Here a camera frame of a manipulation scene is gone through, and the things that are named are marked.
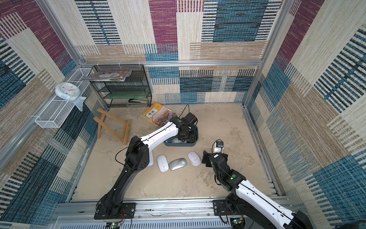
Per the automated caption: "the teal storage box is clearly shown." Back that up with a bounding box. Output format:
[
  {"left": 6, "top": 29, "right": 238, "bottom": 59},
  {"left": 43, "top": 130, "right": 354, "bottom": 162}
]
[{"left": 163, "top": 124, "right": 199, "bottom": 147}]

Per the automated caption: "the silver grey mouse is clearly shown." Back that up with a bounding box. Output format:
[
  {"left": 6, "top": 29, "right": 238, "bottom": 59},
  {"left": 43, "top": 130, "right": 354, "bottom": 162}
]
[{"left": 169, "top": 158, "right": 187, "bottom": 171}]

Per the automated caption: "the white oval mouse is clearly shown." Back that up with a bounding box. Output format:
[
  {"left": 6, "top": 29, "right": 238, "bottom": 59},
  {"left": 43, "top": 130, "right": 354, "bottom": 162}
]
[{"left": 157, "top": 155, "right": 169, "bottom": 172}]

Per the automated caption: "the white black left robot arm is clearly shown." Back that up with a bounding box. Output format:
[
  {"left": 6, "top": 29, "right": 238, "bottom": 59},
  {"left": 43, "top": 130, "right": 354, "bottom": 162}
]
[{"left": 94, "top": 113, "right": 198, "bottom": 219}]

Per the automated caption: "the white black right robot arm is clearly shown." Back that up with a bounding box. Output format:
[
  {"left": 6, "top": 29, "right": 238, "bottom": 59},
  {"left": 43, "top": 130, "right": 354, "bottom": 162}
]
[{"left": 202, "top": 151, "right": 313, "bottom": 229}]

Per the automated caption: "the yellow English textbook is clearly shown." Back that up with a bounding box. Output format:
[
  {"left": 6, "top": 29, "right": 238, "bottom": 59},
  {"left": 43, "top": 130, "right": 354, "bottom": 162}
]
[{"left": 140, "top": 102, "right": 178, "bottom": 127}]

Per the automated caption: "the black stapler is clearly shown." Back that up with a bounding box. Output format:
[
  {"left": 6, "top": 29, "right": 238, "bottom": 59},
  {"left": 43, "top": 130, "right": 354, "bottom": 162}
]
[{"left": 128, "top": 99, "right": 148, "bottom": 104}]

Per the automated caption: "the black mesh shelf rack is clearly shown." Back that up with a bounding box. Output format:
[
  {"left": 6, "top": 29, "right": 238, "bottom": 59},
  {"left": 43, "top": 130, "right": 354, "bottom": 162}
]
[{"left": 91, "top": 65, "right": 152, "bottom": 108}]

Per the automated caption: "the wooden tabletop easel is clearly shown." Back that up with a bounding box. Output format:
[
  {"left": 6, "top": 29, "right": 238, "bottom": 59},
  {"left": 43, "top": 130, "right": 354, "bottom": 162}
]
[{"left": 93, "top": 108, "right": 131, "bottom": 145}]

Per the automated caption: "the colourful magazine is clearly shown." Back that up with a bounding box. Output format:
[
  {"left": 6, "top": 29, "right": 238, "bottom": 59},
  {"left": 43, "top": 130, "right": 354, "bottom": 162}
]
[{"left": 82, "top": 70, "right": 132, "bottom": 82}]

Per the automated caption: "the white round clock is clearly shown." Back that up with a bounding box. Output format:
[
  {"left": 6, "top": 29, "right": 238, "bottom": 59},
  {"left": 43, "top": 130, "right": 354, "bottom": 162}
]
[{"left": 55, "top": 82, "right": 81, "bottom": 101}]

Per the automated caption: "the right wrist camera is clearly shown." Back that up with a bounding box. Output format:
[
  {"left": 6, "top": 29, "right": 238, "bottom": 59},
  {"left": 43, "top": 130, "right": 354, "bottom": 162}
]
[{"left": 213, "top": 140, "right": 224, "bottom": 153}]

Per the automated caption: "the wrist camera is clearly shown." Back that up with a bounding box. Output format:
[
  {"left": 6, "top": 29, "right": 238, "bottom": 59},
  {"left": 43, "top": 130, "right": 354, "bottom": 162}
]
[
  {"left": 182, "top": 112, "right": 198, "bottom": 127},
  {"left": 213, "top": 140, "right": 224, "bottom": 153}
]

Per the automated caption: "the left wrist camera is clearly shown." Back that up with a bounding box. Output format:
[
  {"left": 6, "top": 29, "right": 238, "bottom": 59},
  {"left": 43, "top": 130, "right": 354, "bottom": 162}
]
[{"left": 182, "top": 112, "right": 198, "bottom": 127}]

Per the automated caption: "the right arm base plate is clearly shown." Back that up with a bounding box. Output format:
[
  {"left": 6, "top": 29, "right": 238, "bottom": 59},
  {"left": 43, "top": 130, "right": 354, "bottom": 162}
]
[{"left": 213, "top": 199, "right": 253, "bottom": 216}]

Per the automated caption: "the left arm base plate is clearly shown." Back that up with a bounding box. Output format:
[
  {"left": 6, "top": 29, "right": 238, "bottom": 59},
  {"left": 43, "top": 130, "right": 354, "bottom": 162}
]
[{"left": 93, "top": 203, "right": 136, "bottom": 220}]

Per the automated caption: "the white wire wall basket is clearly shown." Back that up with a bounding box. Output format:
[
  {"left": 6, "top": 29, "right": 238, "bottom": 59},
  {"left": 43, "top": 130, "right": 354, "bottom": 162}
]
[{"left": 35, "top": 68, "right": 91, "bottom": 128}]

